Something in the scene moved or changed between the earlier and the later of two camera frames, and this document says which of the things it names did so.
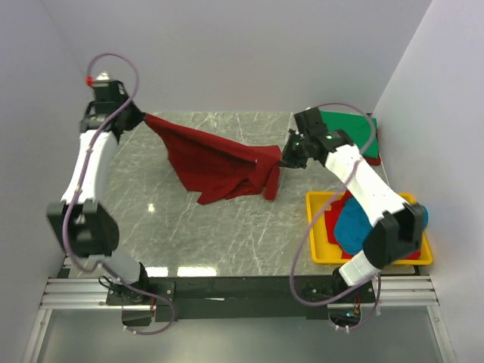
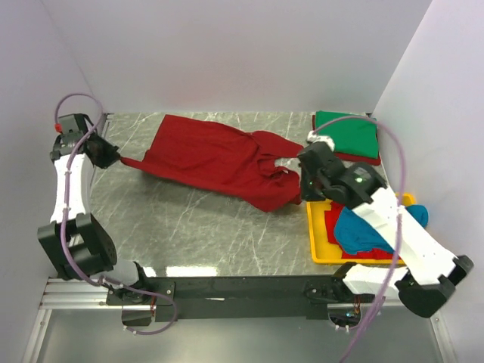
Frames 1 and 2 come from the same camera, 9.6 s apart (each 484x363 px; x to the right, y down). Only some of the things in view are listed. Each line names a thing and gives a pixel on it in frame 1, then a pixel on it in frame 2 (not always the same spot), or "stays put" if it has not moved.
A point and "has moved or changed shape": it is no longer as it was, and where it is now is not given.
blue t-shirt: (352, 227) stays put
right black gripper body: (295, 153) → (312, 187)
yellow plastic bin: (324, 249) stays put
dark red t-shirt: (217, 171) has moved or changed shape
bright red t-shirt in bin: (330, 216) stays put
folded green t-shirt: (357, 128) stays put
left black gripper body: (133, 116) → (106, 152)
